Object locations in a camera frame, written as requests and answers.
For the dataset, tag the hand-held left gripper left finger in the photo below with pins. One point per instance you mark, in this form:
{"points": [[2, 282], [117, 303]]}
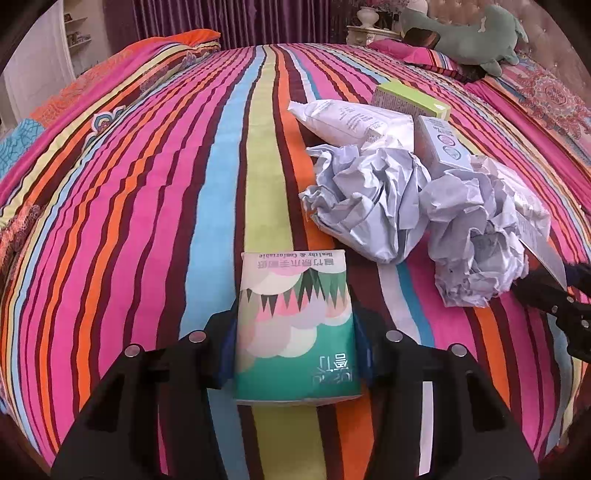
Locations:
{"points": [[227, 360]]}

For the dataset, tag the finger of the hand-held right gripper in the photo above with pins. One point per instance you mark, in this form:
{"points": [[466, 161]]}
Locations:
{"points": [[579, 277], [554, 304]]}

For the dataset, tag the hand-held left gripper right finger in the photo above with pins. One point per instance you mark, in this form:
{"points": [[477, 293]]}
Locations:
{"points": [[364, 355]]}

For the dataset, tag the green white tissue packet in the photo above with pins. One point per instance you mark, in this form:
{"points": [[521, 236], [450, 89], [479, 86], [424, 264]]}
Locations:
{"points": [[295, 323]]}

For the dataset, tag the clear plastic packet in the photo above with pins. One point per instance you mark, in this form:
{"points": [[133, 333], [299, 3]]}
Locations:
{"points": [[531, 212]]}

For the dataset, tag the white paper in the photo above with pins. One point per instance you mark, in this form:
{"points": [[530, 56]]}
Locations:
{"points": [[471, 240], [364, 203]]}

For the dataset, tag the white carton box round labels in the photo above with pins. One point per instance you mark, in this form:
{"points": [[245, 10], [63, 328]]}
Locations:
{"points": [[445, 143]]}

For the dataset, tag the white plastic pouch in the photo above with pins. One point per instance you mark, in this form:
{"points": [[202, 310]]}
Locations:
{"points": [[341, 117]]}

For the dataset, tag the light green carton box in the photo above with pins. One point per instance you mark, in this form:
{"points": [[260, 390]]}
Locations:
{"points": [[406, 99]]}

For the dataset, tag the colourful striped bedsheet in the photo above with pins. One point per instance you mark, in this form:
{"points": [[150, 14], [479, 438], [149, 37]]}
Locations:
{"points": [[138, 230]]}

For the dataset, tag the pink patterned pillow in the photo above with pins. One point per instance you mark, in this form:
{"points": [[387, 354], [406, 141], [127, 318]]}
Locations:
{"points": [[545, 97]]}

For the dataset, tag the beige tufted headboard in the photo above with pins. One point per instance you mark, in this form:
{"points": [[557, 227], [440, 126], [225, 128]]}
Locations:
{"points": [[554, 41]]}

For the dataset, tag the green plush toy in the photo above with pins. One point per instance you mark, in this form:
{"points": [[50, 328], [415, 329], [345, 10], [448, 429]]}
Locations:
{"points": [[471, 41]]}

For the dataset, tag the pink striped pillow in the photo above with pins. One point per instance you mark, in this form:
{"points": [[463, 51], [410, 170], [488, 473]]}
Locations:
{"points": [[415, 55]]}

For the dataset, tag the orange patterned pillow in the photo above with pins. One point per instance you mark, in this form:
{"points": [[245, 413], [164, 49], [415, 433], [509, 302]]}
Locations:
{"points": [[184, 44]]}

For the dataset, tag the cream nightstand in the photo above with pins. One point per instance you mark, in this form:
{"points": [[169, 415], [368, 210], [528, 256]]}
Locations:
{"points": [[369, 34]]}

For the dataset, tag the white vase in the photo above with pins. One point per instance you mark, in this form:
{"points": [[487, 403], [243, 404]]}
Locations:
{"points": [[368, 16]]}

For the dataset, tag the purple curtain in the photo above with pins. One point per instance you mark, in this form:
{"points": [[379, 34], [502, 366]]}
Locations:
{"points": [[231, 18]]}

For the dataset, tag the white cabinet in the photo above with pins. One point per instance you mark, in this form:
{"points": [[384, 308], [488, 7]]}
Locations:
{"points": [[46, 69]]}

